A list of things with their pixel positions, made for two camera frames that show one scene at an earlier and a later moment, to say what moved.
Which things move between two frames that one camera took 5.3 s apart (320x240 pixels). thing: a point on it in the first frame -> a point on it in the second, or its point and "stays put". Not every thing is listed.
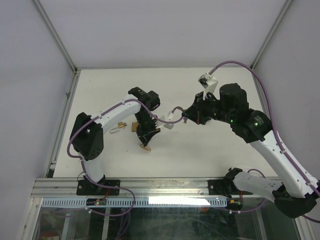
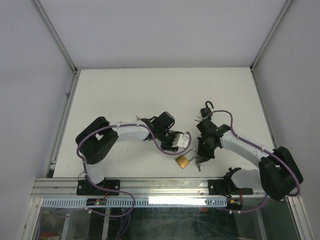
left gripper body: (146, 125) -> (167, 141)
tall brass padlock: (146, 148) -> (182, 161)
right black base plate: (222, 187) stays put
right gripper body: (208, 110) -> (205, 149)
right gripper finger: (194, 116) -> (200, 160)
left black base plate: (88, 187) stays put
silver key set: (185, 118) -> (198, 165)
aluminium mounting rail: (66, 187) stays put
